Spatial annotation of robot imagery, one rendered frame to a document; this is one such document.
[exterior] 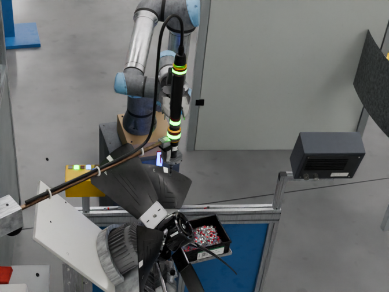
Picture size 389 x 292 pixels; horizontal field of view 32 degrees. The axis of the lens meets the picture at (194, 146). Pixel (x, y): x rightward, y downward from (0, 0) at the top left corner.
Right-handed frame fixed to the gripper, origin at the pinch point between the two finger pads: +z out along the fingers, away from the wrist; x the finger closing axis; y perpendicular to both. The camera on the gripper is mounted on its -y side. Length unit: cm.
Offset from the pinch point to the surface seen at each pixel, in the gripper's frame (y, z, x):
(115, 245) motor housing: 51, 9, 18
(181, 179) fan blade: 50, -24, -8
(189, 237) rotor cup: 46.8, 9.5, -6.7
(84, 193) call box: 66, -34, 30
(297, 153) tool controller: 49, -38, -57
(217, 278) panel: 127, -38, -32
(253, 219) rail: 86, -37, -44
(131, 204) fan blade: 36.1, 3.8, 13.1
